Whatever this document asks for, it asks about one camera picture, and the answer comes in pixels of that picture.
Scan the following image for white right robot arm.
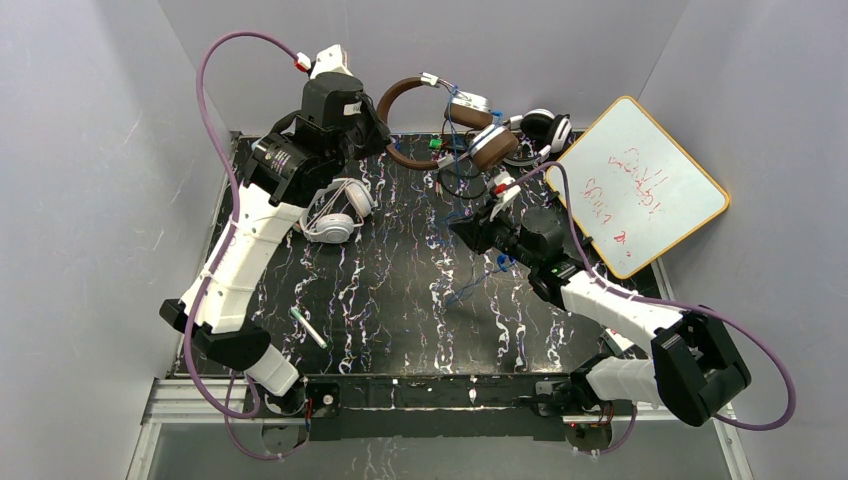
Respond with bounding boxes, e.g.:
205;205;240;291
448;205;752;426

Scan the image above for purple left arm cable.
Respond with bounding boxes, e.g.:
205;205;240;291
182;31;309;462

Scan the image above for loose black audio cable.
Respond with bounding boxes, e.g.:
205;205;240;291
437;158;492;201

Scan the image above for white box with red label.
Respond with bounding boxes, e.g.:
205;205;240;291
601;328;634;356

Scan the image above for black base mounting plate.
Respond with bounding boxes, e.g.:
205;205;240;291
241;374;634;444

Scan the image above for whiteboard with orange frame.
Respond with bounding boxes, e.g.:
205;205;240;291
546;96;731;279

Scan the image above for white marker pen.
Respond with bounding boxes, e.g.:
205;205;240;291
289;306;328;350

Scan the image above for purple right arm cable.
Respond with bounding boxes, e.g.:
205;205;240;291
496;161;798;456

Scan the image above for brown headphones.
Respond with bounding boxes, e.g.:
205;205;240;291
376;72;519;172

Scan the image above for aluminium frame rail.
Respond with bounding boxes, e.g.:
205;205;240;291
140;377;738;425

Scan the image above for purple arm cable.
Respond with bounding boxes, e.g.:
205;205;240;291
496;161;798;456
182;31;309;462

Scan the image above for black and white headphones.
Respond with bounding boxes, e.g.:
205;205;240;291
505;109;574;167

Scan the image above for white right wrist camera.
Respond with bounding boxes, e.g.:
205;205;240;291
489;171;521;221

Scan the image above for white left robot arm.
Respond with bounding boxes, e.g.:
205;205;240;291
160;72;390;397

